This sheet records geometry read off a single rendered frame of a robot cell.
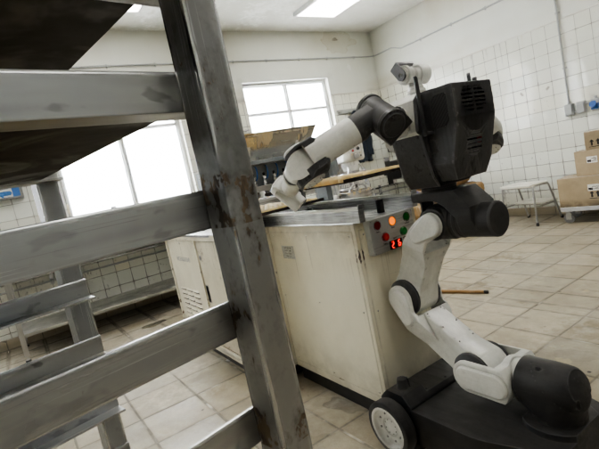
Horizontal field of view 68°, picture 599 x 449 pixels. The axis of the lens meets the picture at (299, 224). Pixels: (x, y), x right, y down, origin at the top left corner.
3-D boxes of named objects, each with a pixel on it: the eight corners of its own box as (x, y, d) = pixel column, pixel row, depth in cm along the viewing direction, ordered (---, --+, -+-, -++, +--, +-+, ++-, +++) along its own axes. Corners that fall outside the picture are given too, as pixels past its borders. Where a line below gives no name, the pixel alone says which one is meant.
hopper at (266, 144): (209, 171, 242) (204, 146, 241) (294, 156, 271) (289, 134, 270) (231, 165, 218) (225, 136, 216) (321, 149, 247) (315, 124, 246)
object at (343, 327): (299, 379, 235) (263, 216, 226) (348, 355, 253) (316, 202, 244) (392, 428, 176) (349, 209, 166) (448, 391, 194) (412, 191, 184)
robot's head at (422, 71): (434, 86, 150) (430, 61, 150) (414, 89, 145) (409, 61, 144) (419, 93, 156) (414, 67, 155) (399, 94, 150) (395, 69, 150)
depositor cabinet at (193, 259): (189, 342, 333) (162, 234, 324) (270, 311, 370) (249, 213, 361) (270, 395, 225) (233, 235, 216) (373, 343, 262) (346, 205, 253)
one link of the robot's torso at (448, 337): (526, 361, 151) (429, 264, 177) (491, 386, 140) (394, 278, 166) (502, 383, 161) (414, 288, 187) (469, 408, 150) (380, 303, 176)
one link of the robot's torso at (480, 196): (513, 232, 140) (504, 176, 138) (490, 241, 133) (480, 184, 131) (442, 232, 163) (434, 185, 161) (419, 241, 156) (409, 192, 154)
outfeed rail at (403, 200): (223, 219, 349) (221, 211, 349) (226, 218, 351) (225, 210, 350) (414, 207, 180) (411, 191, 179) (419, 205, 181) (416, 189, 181)
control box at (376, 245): (368, 256, 172) (362, 221, 170) (411, 240, 184) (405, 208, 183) (374, 256, 169) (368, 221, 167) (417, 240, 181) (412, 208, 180)
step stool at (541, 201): (564, 216, 492) (559, 176, 487) (538, 226, 474) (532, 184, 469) (529, 216, 533) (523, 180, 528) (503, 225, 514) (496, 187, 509)
